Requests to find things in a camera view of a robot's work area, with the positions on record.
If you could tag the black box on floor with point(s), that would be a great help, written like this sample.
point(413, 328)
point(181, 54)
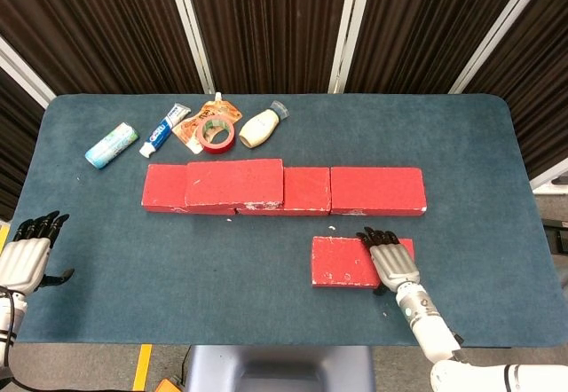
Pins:
point(561, 237)

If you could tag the blue white cylindrical canister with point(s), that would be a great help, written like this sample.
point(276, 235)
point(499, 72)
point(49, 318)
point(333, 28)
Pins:
point(111, 146)

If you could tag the orange floor object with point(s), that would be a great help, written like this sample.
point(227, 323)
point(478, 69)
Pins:
point(171, 386)

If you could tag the brown ribbed partition panel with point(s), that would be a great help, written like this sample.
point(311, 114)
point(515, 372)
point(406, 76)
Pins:
point(541, 77)
point(89, 24)
point(270, 24)
point(421, 24)
point(13, 143)

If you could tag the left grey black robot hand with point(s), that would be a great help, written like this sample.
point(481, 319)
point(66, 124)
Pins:
point(24, 263)

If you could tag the red foam brick heavily chipped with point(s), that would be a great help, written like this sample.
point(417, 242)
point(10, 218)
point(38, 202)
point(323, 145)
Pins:
point(233, 183)

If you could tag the cream bottle clear cap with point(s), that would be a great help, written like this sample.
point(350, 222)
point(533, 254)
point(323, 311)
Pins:
point(259, 128)

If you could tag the red foam brick white specks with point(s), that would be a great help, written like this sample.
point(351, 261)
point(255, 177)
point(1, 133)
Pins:
point(337, 261)

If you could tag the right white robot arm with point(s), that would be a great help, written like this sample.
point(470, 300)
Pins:
point(432, 330)

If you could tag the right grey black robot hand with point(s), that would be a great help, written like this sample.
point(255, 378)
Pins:
point(395, 263)

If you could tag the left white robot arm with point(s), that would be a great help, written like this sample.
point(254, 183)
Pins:
point(6, 316)

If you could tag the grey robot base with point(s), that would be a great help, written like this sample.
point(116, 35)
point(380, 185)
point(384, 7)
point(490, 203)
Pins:
point(279, 370)

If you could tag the blue white toothpaste tube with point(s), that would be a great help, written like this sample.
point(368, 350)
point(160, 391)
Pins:
point(160, 132)

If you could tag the orange spout pouch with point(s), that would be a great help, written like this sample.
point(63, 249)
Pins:
point(191, 126)

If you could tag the white partition post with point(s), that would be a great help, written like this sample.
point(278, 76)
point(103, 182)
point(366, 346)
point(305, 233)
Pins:
point(350, 33)
point(191, 33)
point(550, 174)
point(497, 37)
point(26, 79)

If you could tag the red tape roll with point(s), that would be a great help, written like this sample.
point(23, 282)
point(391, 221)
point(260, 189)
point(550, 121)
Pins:
point(220, 148)

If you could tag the blue felt table cover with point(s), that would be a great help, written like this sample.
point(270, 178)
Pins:
point(177, 276)

